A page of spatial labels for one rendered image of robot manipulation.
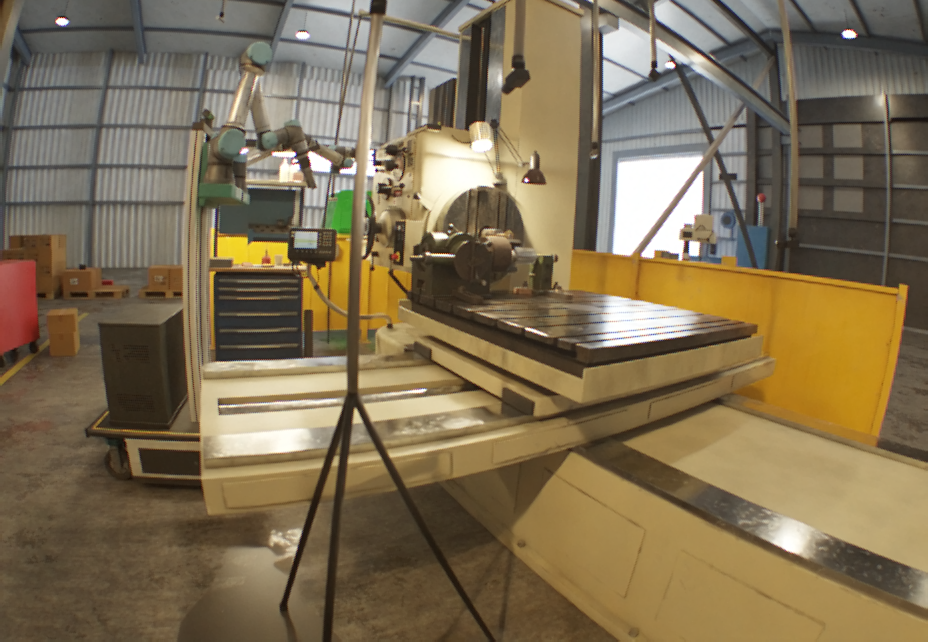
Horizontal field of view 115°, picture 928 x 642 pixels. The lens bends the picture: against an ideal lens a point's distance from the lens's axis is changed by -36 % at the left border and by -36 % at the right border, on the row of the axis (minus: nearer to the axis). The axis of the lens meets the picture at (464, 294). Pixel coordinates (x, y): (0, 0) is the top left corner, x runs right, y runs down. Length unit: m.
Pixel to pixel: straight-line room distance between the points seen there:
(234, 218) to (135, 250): 11.57
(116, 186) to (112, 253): 2.10
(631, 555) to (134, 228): 15.48
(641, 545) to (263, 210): 3.99
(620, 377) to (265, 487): 1.02
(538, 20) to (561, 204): 1.28
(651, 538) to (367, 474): 0.87
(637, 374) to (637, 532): 0.51
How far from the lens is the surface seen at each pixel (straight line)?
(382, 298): 5.50
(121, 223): 15.97
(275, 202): 4.48
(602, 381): 1.35
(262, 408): 1.59
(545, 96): 3.15
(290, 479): 1.18
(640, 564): 1.60
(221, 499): 1.20
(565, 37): 3.44
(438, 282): 2.11
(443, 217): 2.50
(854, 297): 3.54
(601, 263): 4.68
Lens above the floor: 1.28
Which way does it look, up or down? 7 degrees down
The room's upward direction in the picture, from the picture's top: 4 degrees clockwise
